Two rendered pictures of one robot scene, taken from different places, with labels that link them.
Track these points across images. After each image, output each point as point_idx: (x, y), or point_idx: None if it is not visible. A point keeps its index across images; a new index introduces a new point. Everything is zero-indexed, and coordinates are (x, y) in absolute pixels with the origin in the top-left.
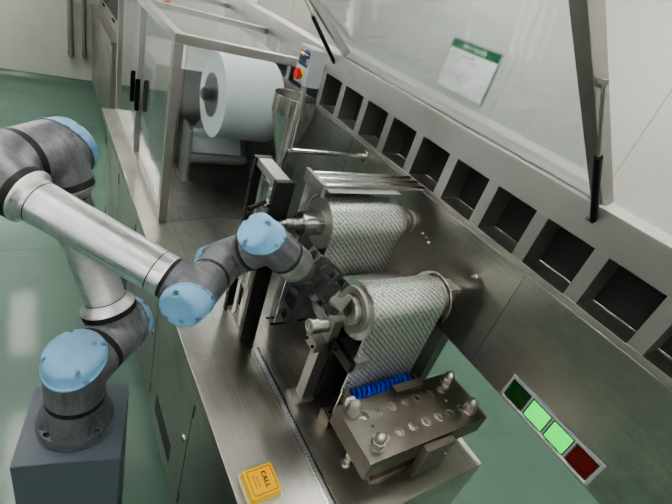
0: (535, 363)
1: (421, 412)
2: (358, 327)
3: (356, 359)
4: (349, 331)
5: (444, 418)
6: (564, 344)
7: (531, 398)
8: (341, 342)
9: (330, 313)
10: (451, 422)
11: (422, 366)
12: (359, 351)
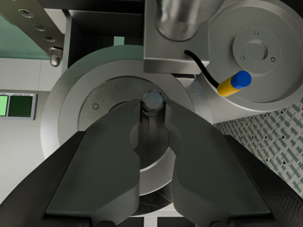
0: (22, 143)
1: (42, 16)
2: (80, 99)
3: (59, 15)
4: (117, 57)
5: (38, 31)
6: (7, 179)
7: (7, 114)
8: (122, 12)
9: (16, 192)
10: (34, 34)
11: (127, 43)
12: (65, 38)
